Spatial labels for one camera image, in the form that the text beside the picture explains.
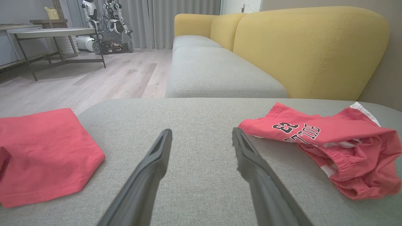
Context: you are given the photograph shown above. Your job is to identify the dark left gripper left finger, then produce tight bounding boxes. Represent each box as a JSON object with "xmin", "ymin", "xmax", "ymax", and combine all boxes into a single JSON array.
[{"xmin": 97, "ymin": 129, "xmax": 172, "ymax": 226}]

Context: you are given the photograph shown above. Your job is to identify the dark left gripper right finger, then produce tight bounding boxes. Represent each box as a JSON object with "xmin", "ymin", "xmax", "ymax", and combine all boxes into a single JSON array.
[{"xmin": 232, "ymin": 127, "xmax": 314, "ymax": 226}]

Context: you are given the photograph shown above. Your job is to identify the red printed sports shorts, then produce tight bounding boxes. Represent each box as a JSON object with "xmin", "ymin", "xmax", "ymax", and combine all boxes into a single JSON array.
[{"xmin": 238, "ymin": 101, "xmax": 402, "ymax": 201}]

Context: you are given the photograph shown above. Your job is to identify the red jersey with white trim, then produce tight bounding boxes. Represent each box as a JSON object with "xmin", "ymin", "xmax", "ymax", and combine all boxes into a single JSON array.
[{"xmin": 0, "ymin": 108, "xmax": 106, "ymax": 208}]

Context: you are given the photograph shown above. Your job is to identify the large grey fabric ottoman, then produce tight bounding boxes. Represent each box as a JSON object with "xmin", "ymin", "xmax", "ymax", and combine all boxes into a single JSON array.
[{"xmin": 0, "ymin": 98, "xmax": 402, "ymax": 226}]

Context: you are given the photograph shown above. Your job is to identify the wide grey sofa seat cushion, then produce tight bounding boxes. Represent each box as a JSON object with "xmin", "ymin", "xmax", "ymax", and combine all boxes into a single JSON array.
[{"xmin": 166, "ymin": 46, "xmax": 288, "ymax": 98}]

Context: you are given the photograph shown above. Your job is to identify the large yellow sofa backrest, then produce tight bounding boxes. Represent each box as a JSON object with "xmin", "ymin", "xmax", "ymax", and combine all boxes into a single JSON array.
[{"xmin": 233, "ymin": 6, "xmax": 390, "ymax": 101}]

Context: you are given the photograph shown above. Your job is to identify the small grey sofa seat cushion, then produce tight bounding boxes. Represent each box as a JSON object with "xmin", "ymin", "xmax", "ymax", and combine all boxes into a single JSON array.
[{"xmin": 172, "ymin": 35, "xmax": 222, "ymax": 54}]

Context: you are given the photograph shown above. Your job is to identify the small yellow sofa backrest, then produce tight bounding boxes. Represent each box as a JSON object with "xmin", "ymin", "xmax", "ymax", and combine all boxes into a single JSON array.
[
  {"xmin": 210, "ymin": 13, "xmax": 248, "ymax": 52},
  {"xmin": 174, "ymin": 13, "xmax": 220, "ymax": 39}
]

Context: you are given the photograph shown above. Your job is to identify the grey pleated curtain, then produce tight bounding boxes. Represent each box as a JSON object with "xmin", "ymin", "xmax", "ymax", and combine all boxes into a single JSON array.
[{"xmin": 66, "ymin": 0, "xmax": 222, "ymax": 49}]

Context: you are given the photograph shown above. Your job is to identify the grey coffee table metal legs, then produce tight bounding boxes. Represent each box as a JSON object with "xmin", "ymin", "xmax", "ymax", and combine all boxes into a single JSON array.
[{"xmin": 7, "ymin": 28, "xmax": 106, "ymax": 81}]

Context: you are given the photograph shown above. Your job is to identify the white humanoid robot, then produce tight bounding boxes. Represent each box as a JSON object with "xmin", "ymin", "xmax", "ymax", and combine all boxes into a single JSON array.
[{"xmin": 76, "ymin": 0, "xmax": 101, "ymax": 52}]

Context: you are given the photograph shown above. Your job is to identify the dark wooden side table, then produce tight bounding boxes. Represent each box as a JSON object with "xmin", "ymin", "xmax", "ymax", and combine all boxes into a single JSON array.
[{"xmin": 30, "ymin": 19, "xmax": 79, "ymax": 59}]

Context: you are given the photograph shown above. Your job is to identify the yellow watering can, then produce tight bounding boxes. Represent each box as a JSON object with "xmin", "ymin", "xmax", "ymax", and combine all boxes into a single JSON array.
[{"xmin": 44, "ymin": 7, "xmax": 59, "ymax": 20}]

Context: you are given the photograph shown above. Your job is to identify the wheeled robot with cables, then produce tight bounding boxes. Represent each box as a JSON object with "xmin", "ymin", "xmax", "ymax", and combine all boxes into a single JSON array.
[{"xmin": 93, "ymin": 0, "xmax": 134, "ymax": 55}]

